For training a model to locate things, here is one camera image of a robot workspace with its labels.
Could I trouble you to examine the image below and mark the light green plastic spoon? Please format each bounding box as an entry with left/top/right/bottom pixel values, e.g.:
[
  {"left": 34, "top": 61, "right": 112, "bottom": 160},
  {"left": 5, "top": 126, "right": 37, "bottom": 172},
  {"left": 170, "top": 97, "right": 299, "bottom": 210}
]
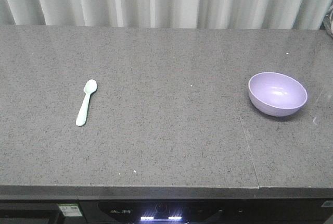
[{"left": 75, "top": 79, "right": 97, "bottom": 127}]

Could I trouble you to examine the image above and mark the purple plastic bowl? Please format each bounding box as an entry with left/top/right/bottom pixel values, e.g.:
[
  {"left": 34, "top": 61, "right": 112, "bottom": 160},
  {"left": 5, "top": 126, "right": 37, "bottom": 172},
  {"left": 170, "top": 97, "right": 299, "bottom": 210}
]
[{"left": 248, "top": 72, "right": 308, "bottom": 117}]

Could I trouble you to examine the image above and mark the white pleated curtain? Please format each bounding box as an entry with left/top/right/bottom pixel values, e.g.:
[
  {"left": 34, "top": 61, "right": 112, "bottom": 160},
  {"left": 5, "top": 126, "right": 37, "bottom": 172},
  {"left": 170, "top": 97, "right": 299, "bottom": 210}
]
[{"left": 1, "top": 0, "right": 332, "bottom": 29}]

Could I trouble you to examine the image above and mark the black disinfection cabinet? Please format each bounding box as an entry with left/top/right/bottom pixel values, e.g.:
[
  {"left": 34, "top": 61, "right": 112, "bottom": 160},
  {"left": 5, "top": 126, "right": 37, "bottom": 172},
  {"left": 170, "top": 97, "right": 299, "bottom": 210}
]
[{"left": 79, "top": 198, "right": 332, "bottom": 223}]

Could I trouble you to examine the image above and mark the white rice cooker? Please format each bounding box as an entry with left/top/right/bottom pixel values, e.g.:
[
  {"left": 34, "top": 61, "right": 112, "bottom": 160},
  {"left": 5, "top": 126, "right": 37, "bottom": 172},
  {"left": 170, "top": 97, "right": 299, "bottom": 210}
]
[{"left": 323, "top": 8, "right": 332, "bottom": 37}]

